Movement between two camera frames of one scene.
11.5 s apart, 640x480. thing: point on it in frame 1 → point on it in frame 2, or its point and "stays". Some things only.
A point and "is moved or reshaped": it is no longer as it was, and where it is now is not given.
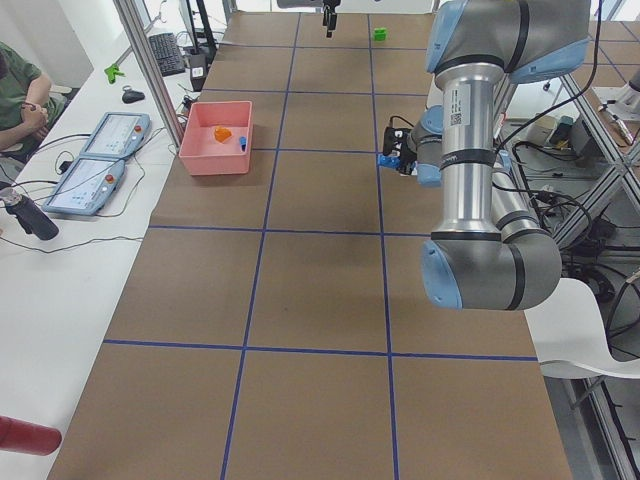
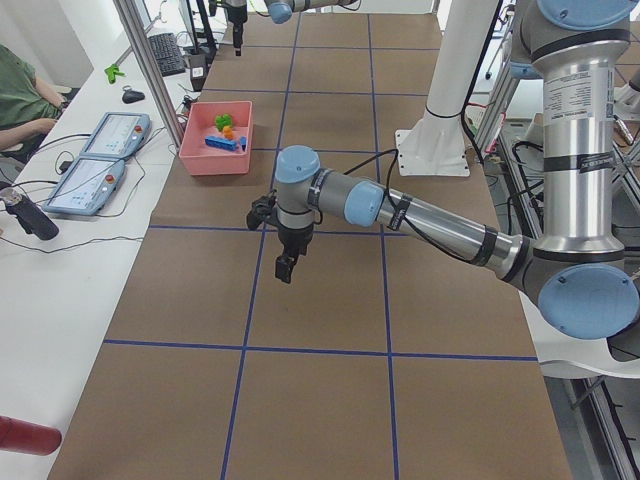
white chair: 568,336 stays
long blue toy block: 389,161 is moved or reshaped
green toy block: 380,34 → 223,120
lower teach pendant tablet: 86,186 stays
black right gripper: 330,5 → 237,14
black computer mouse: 130,96 stays
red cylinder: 27,437 stays
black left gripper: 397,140 → 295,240
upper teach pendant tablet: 117,136 stays
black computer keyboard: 168,53 stays
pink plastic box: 202,154 stays
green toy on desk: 112,71 stays
